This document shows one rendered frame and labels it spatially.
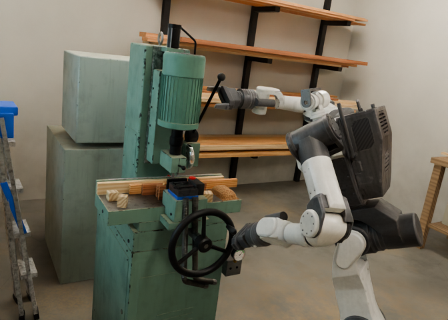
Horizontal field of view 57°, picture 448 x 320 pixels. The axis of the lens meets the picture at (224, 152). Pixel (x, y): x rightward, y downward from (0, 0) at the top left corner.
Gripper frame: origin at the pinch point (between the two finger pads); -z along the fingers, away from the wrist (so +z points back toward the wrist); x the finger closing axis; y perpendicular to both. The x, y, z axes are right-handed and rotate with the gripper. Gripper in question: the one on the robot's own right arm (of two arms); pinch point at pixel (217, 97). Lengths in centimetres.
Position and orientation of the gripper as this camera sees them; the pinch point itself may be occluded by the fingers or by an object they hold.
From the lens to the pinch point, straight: 178.5
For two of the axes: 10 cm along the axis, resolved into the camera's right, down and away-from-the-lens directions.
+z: 8.6, -0.2, 5.0
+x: 3.3, 7.7, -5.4
